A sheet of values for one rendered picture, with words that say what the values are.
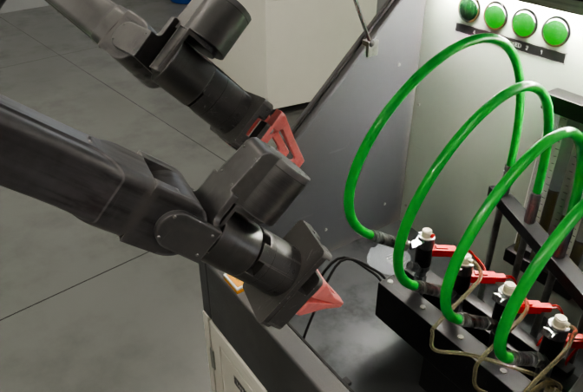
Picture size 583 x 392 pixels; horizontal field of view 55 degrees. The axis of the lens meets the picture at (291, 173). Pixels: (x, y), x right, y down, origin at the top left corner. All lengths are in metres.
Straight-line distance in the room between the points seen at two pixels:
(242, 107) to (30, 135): 0.29
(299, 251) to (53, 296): 2.09
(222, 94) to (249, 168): 0.17
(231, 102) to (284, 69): 3.17
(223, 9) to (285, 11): 3.06
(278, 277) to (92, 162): 0.22
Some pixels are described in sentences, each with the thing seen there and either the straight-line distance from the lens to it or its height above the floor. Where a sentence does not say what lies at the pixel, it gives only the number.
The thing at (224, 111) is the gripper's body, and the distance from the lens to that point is 0.65.
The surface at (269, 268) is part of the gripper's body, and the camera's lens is 0.55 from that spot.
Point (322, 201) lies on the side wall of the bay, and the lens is 1.21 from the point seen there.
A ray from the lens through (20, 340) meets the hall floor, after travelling 2.47.
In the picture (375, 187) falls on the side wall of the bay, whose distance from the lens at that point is 1.31.
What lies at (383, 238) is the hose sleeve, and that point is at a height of 1.14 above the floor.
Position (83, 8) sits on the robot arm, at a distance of 0.80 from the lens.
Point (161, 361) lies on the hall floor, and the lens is 2.23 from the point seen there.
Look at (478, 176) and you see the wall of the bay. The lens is 1.22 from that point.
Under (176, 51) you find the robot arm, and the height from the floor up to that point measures 1.45.
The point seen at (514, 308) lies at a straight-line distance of 0.69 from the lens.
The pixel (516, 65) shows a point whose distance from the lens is 0.94.
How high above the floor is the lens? 1.65
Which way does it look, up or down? 31 degrees down
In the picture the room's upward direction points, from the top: straight up
